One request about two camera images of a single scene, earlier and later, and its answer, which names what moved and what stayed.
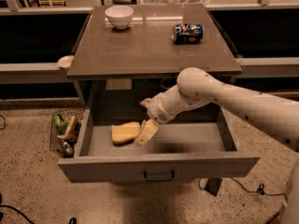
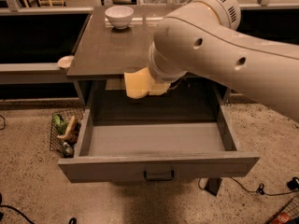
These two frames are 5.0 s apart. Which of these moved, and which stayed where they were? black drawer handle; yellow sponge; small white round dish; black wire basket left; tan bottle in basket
Moved: yellow sponge
Stayed: tan bottle in basket; black wire basket left; small white round dish; black drawer handle
